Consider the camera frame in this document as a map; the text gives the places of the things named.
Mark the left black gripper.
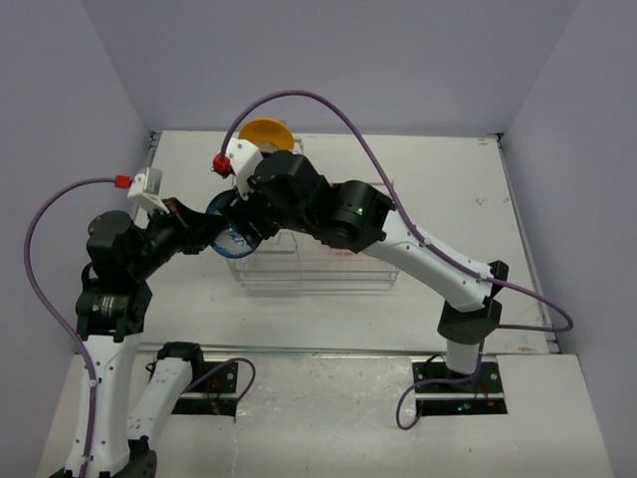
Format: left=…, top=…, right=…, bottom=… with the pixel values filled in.
left=128, top=194, right=228, bottom=277

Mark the blue white patterned bowl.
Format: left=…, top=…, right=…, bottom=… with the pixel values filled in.
left=205, top=190, right=257, bottom=260

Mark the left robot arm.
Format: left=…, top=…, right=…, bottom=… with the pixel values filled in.
left=56, top=198, right=226, bottom=477

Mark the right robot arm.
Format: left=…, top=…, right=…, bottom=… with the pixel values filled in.
left=212, top=150, right=510, bottom=391

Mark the yellow bowl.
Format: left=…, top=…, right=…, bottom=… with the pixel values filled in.
left=239, top=118, right=295, bottom=152

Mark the white wire dish rack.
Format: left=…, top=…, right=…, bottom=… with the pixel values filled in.
left=226, top=150, right=399, bottom=291

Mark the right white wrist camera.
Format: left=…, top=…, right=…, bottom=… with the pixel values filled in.
left=211, top=137, right=263, bottom=199

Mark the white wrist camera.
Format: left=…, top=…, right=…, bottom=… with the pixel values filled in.
left=127, top=167, right=168, bottom=214
left=211, top=137, right=263, bottom=199

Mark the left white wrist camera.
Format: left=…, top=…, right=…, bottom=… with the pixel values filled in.
left=127, top=167, right=168, bottom=214

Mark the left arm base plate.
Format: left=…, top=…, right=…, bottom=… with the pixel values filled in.
left=172, top=363, right=239, bottom=417

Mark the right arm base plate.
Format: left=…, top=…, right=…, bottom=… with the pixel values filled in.
left=414, top=358, right=508, bottom=416

